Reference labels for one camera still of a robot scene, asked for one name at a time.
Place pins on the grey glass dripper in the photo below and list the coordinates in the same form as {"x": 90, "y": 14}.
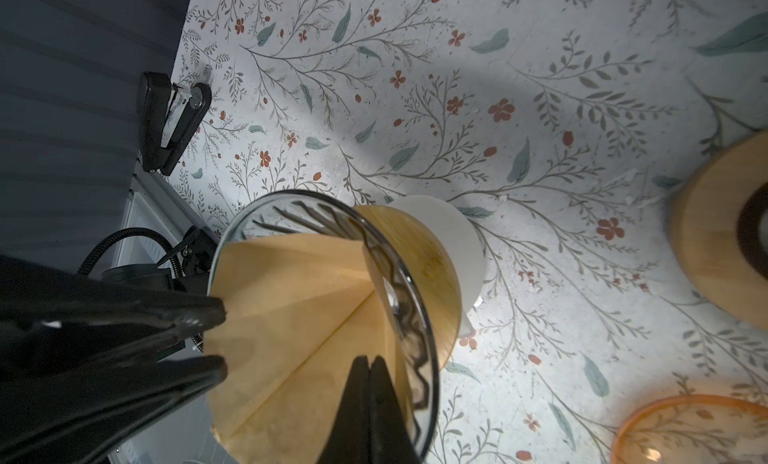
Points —
{"x": 300, "y": 211}

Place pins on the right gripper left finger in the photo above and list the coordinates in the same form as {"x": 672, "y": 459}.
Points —
{"x": 348, "y": 441}

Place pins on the frosted white glass pitcher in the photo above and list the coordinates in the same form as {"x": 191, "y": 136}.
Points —
{"x": 459, "y": 239}

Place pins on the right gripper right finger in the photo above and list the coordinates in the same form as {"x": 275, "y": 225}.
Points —
{"x": 389, "y": 441}

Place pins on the orange glass pitcher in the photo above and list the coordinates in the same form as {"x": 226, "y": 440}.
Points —
{"x": 693, "y": 429}

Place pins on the black stapler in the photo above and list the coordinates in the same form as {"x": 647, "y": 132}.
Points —
{"x": 168, "y": 116}

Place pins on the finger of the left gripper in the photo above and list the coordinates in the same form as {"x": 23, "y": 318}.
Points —
{"x": 80, "y": 417}
{"x": 53, "y": 319}

